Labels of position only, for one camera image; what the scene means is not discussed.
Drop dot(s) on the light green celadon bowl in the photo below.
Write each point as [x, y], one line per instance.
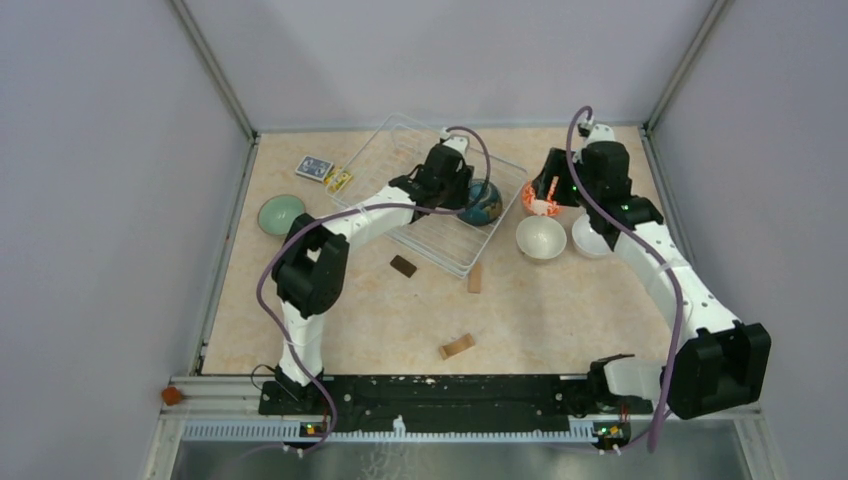
[277, 214]

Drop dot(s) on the light wooden block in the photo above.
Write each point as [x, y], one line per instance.
[474, 279]

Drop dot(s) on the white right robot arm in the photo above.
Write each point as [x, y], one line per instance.
[718, 362]

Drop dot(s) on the dark brown block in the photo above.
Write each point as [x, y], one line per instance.
[403, 266]

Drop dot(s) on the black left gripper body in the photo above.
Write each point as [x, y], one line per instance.
[454, 193]

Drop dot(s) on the dark teal bowl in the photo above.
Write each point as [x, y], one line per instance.
[489, 207]

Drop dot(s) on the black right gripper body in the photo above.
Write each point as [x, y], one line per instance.
[557, 166]

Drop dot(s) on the white orange pattern bowl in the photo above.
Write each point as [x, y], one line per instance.
[535, 206]

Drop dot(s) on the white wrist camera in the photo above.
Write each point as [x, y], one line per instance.
[456, 142]
[592, 132]

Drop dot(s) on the blue playing card box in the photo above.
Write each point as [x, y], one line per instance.
[313, 168]

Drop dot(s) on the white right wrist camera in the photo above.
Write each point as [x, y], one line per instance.
[592, 132]

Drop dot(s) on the small white bowl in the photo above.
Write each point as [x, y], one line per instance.
[587, 242]

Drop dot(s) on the arched wooden block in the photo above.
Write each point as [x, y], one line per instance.
[457, 346]

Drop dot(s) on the beige flower pattern bowl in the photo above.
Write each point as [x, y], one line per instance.
[541, 238]

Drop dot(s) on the yellow owl card box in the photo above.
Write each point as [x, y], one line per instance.
[337, 179]

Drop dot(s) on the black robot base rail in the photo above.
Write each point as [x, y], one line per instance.
[444, 404]

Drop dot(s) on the orange block on frame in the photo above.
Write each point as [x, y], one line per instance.
[171, 396]

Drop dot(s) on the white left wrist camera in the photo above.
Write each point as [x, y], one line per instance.
[456, 142]

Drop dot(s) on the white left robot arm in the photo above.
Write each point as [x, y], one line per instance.
[310, 273]

